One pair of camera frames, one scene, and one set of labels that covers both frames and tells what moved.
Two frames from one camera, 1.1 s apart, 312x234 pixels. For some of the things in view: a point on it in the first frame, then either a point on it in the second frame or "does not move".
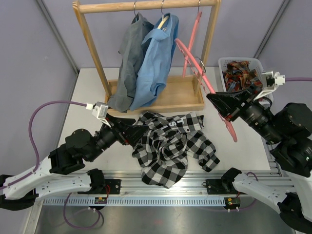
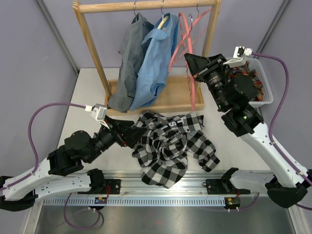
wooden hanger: (164, 18) does not move
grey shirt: (129, 51) does not move
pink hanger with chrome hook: (197, 67) -> (188, 30)
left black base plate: (111, 186) does not move
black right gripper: (230, 101) -> (200, 66)
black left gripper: (133, 133) does not move
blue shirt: (154, 65) does not move
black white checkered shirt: (162, 153) does not move
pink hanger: (193, 36) -> (185, 34)
